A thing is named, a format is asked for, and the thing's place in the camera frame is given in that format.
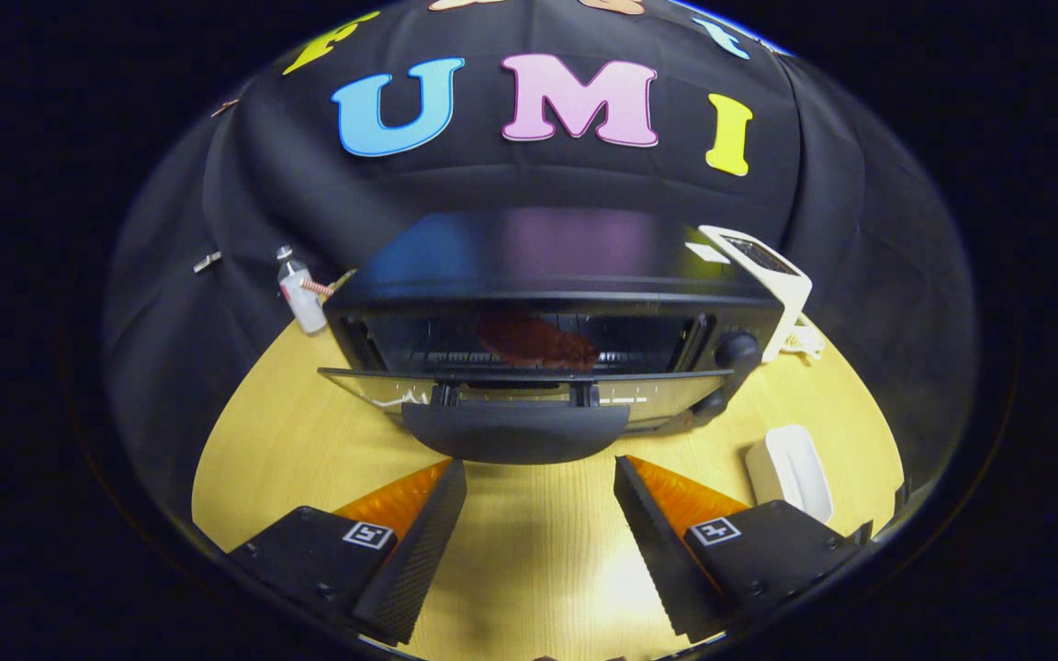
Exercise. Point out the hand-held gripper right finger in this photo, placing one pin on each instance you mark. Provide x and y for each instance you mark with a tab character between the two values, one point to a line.
658	542

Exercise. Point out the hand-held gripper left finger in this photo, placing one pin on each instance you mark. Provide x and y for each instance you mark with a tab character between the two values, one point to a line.
419	546

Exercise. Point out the reddish brown meat strip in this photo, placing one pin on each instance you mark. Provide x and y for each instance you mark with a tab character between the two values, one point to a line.
538	341

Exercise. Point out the black toaster oven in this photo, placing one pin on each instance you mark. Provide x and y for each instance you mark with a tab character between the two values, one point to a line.
538	252

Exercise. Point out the white pop-up toaster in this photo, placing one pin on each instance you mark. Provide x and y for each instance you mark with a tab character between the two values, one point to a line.
791	289

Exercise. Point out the white ribbed tray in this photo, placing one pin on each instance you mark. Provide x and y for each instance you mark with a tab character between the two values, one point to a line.
795	468

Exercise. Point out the white divided dish with beans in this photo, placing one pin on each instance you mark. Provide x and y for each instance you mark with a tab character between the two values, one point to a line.
804	342

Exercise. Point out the clear plastic bottle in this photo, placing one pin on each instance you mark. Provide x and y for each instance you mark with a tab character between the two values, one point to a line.
304	308

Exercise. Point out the red striped straw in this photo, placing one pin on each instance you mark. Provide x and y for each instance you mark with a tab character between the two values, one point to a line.
318	287

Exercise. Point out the silver metal clip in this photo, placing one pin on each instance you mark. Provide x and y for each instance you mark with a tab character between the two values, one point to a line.
207	263

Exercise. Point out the pink clothes clip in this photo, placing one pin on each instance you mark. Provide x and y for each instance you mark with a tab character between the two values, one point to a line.
224	107

